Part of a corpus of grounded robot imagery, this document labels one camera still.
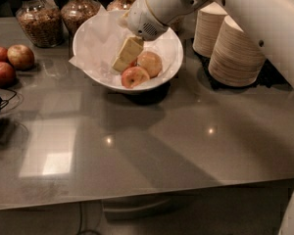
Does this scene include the white paper bowl liner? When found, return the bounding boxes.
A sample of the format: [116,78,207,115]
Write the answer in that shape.
[69,5,178,88]

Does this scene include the left glass cereal jar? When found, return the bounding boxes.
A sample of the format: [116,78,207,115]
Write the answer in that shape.
[16,0,64,48]

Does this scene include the front red-yellow apple in bowl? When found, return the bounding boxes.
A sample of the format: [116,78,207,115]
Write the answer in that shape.
[122,66,150,88]

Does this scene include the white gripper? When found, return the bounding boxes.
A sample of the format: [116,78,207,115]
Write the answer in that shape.
[112,0,168,72]

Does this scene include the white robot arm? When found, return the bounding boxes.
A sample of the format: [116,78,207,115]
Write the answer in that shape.
[145,0,294,235]

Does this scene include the red apple front left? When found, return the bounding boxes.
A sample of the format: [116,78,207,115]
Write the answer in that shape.
[0,62,16,87]

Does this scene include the back stack paper bowls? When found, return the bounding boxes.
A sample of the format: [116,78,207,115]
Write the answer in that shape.
[193,2,227,58]

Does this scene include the yellowish-red apple on table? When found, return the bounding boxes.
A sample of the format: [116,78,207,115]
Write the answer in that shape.
[7,44,35,71]

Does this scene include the back right yellowish apple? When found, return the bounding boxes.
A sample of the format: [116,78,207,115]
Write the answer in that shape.
[137,51,163,78]

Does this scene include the white ceramic bowl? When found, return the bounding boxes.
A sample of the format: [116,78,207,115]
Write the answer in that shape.
[72,10,184,94]

